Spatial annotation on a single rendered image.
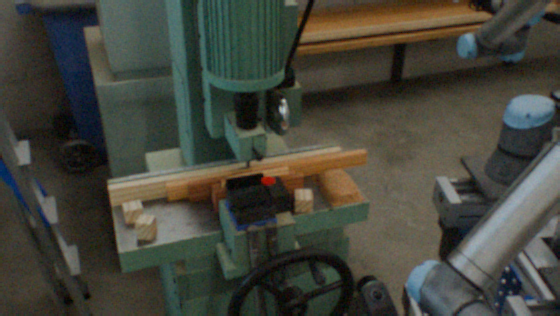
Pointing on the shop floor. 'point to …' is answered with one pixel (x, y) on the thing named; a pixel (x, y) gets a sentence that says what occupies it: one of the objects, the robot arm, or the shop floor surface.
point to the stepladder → (46, 225)
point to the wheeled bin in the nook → (73, 80)
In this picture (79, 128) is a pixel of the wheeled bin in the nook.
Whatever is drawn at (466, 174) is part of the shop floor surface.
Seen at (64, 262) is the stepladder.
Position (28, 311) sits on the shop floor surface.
